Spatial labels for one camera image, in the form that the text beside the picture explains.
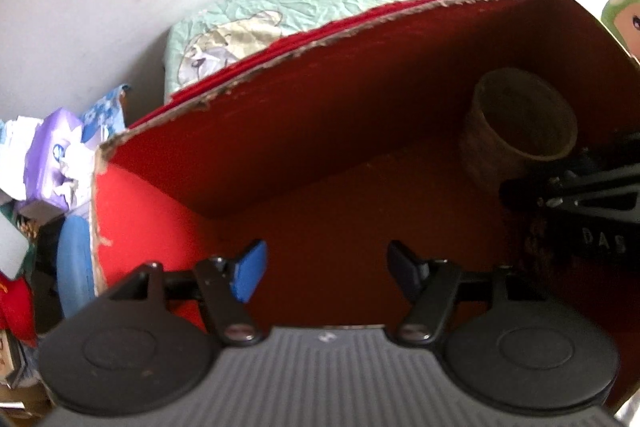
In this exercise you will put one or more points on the purple tissue pack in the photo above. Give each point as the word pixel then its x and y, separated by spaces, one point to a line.
pixel 52 157

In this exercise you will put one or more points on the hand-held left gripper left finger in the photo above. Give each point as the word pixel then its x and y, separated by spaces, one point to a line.
pixel 249 274

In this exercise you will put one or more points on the blue checked cloth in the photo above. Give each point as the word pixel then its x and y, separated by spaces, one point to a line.
pixel 102 114

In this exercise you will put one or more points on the red soft item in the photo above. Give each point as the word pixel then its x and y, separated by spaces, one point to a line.
pixel 15 307

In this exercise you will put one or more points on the green plush toy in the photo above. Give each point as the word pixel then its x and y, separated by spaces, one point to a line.
pixel 622 19

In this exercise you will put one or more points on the white crumpled paper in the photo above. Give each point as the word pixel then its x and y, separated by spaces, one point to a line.
pixel 15 147

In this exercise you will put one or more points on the printed paper cup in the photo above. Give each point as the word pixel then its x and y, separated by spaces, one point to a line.
pixel 482 157

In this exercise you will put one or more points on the white flat device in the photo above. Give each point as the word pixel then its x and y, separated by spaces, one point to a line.
pixel 11 247

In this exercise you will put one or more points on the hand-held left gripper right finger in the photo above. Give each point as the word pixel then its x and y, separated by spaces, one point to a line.
pixel 406 269

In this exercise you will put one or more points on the blue round lid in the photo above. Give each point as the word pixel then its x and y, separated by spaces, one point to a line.
pixel 75 267

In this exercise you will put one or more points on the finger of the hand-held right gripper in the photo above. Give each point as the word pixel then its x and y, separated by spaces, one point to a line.
pixel 625 149
pixel 530 194

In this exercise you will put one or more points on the red cardboard box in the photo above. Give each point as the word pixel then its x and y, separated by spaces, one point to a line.
pixel 300 132

